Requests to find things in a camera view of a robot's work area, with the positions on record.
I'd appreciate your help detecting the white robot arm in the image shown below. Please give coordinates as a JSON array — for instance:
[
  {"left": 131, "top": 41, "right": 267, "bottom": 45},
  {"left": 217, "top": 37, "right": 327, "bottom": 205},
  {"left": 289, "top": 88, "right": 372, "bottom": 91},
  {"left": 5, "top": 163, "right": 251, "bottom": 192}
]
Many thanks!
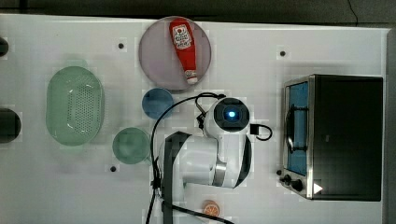
[{"left": 159, "top": 97, "right": 252, "bottom": 224}]

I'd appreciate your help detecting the black toaster oven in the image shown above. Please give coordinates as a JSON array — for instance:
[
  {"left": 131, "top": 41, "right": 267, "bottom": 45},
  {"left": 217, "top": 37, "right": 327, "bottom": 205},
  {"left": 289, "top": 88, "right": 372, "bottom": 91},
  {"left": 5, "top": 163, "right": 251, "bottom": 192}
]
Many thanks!
[{"left": 277, "top": 75, "right": 384, "bottom": 202}]

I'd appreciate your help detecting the blue cup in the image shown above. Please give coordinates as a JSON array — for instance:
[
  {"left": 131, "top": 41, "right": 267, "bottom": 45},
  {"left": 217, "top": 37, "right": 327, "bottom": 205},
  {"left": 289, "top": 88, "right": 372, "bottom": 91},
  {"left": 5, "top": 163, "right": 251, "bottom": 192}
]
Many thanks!
[{"left": 142, "top": 88, "right": 174, "bottom": 119}]

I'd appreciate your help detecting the grey round plate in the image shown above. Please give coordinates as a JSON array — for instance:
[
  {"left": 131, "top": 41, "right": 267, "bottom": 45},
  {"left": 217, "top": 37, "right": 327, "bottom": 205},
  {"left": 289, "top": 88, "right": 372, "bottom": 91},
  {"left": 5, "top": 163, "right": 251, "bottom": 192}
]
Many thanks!
[{"left": 138, "top": 16, "right": 212, "bottom": 91}]

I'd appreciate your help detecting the green mug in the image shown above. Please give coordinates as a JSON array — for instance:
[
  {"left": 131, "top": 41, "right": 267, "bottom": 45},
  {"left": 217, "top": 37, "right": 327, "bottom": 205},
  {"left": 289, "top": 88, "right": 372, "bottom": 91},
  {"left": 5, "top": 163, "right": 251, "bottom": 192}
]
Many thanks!
[{"left": 112, "top": 127, "right": 151, "bottom": 164}]

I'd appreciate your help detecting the red ketchup bottle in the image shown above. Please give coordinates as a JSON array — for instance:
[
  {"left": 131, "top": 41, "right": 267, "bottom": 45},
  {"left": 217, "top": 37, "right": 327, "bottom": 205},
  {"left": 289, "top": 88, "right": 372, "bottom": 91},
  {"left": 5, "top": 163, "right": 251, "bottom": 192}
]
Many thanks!
[{"left": 169, "top": 18, "right": 198, "bottom": 85}]

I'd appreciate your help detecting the orange slice toy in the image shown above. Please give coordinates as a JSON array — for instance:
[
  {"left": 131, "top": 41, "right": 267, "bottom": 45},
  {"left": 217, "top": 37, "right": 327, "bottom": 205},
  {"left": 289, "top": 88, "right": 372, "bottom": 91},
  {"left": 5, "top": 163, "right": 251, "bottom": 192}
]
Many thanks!
[{"left": 203, "top": 200, "right": 219, "bottom": 217}]

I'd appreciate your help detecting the green perforated colander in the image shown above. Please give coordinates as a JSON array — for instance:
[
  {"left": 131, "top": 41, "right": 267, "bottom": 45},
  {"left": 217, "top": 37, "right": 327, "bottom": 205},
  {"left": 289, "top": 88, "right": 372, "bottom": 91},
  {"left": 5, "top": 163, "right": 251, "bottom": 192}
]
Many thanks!
[{"left": 46, "top": 60, "right": 105, "bottom": 149}]

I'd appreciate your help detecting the black round pan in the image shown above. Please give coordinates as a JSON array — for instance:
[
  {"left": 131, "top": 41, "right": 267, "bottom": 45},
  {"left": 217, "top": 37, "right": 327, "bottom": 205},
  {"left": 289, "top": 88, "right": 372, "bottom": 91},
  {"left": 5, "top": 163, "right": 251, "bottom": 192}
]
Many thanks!
[{"left": 0, "top": 108, "right": 21, "bottom": 144}]

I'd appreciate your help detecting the dark round object top-left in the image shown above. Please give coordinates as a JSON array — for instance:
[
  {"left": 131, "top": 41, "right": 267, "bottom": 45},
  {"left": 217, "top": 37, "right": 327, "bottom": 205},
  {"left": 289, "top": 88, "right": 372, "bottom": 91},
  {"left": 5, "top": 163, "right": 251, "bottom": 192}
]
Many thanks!
[{"left": 0, "top": 37, "right": 8, "bottom": 57}]

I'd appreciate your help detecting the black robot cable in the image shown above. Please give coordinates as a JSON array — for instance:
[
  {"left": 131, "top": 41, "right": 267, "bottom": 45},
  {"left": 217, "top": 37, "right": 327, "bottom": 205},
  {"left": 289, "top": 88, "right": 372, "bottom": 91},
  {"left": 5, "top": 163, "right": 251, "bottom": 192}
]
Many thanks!
[{"left": 144, "top": 91, "right": 274, "bottom": 224}]

